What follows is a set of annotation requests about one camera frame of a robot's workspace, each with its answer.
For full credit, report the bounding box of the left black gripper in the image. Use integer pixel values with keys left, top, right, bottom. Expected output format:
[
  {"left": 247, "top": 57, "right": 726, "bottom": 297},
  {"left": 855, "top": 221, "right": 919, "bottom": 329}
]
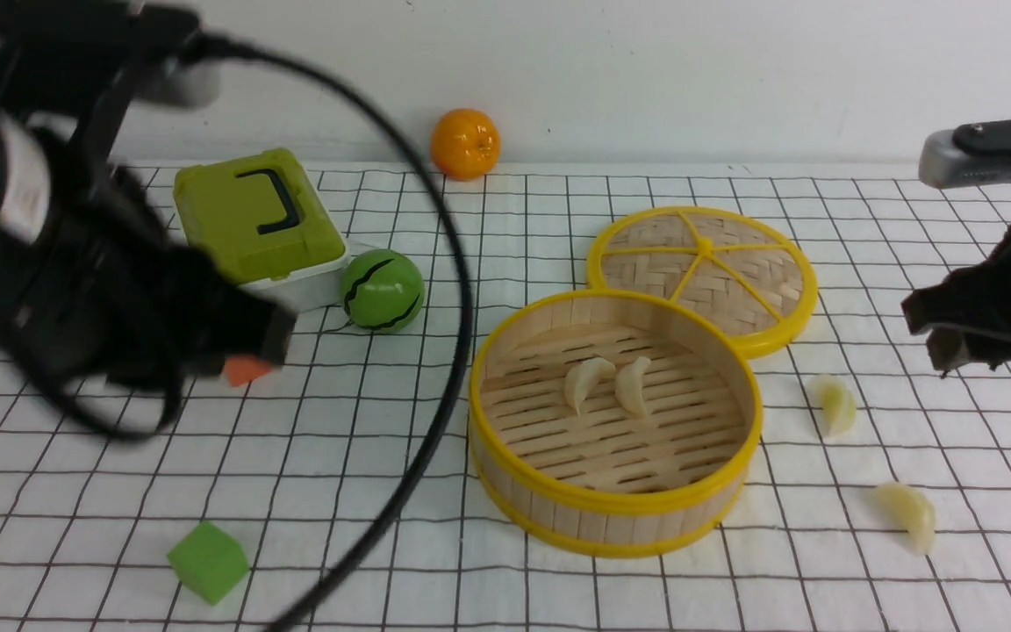
[{"left": 23, "top": 167, "right": 297, "bottom": 393}]

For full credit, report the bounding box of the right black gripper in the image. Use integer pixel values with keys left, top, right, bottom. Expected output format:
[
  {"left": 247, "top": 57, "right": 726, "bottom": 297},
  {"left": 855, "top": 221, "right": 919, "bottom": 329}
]
[{"left": 901, "top": 224, "right": 1011, "bottom": 375}]

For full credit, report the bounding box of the pale green dumpling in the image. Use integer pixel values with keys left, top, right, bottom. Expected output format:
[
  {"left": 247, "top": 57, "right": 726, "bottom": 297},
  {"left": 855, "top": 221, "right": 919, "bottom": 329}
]
[
  {"left": 809, "top": 375, "right": 857, "bottom": 439},
  {"left": 874, "top": 483, "right": 937, "bottom": 557}
]

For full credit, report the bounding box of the white dumpling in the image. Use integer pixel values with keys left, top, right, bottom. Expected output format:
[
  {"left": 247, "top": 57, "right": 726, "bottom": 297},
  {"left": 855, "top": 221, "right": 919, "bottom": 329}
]
[
  {"left": 563, "top": 356, "right": 615, "bottom": 416},
  {"left": 614, "top": 356, "right": 651, "bottom": 419}
]

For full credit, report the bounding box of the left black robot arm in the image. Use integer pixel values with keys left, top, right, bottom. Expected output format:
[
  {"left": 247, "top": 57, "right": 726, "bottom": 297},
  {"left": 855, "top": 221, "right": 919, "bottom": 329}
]
[{"left": 0, "top": 27, "right": 296, "bottom": 396}]

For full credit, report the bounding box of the woven bamboo steamer lid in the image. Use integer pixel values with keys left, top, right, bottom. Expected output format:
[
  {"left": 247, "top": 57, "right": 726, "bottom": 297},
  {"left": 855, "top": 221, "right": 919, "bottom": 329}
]
[{"left": 586, "top": 205, "right": 819, "bottom": 357}]

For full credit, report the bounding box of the bamboo steamer tray yellow rim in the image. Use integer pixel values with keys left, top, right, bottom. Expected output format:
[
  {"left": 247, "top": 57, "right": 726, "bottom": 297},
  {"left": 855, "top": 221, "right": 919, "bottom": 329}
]
[{"left": 469, "top": 291, "right": 764, "bottom": 557}]

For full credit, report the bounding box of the orange foam cube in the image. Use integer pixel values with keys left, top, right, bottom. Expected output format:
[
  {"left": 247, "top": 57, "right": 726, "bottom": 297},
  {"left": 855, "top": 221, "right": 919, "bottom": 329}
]
[{"left": 222, "top": 355, "right": 276, "bottom": 388}]

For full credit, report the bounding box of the green lidded white box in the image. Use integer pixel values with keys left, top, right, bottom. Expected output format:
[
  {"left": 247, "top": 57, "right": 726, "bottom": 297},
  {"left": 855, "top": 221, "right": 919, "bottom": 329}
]
[{"left": 172, "top": 148, "right": 352, "bottom": 312}]

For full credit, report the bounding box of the white grid tablecloth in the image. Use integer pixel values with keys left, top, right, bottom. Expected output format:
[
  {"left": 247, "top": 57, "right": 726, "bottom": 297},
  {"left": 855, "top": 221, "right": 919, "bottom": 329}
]
[{"left": 0, "top": 164, "right": 1011, "bottom": 631}]

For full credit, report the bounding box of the green toy watermelon ball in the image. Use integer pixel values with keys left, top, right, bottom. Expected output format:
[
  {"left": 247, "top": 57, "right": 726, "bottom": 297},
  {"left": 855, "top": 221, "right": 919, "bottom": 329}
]
[{"left": 341, "top": 248, "right": 427, "bottom": 334}]

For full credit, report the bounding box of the green foam cube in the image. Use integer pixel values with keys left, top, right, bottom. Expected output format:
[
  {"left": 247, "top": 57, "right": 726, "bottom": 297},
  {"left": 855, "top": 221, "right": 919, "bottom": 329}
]
[{"left": 166, "top": 521, "right": 250, "bottom": 605}]

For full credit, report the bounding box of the orange toy fruit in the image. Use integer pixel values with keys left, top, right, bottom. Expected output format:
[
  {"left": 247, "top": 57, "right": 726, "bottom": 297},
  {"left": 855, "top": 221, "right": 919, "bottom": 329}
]
[{"left": 429, "top": 108, "right": 501, "bottom": 181}]

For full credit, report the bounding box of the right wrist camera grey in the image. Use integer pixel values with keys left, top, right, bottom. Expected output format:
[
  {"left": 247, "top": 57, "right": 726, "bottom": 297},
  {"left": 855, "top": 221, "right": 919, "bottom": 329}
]
[{"left": 918, "top": 119, "right": 1011, "bottom": 190}]

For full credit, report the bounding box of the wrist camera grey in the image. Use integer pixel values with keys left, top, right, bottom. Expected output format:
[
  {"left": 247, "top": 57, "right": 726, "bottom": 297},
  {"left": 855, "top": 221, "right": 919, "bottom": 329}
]
[
  {"left": 918, "top": 119, "right": 1011, "bottom": 190},
  {"left": 0, "top": 1, "right": 220, "bottom": 111}
]

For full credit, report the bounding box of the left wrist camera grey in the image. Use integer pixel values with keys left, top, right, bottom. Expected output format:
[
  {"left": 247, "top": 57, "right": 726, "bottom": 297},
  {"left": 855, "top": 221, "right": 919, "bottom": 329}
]
[{"left": 0, "top": 1, "right": 220, "bottom": 111}]

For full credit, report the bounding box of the black cable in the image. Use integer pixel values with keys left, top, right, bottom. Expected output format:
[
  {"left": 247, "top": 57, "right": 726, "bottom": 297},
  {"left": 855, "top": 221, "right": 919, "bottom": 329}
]
[{"left": 181, "top": 33, "right": 475, "bottom": 632}]

